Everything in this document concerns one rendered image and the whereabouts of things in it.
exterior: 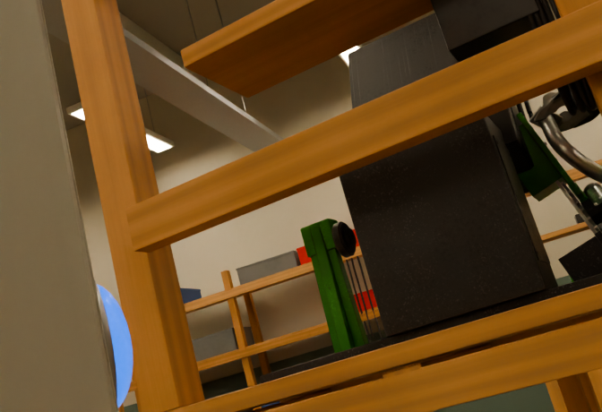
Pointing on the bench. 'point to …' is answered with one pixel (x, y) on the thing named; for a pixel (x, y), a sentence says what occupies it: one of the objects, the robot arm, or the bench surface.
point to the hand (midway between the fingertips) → (546, 124)
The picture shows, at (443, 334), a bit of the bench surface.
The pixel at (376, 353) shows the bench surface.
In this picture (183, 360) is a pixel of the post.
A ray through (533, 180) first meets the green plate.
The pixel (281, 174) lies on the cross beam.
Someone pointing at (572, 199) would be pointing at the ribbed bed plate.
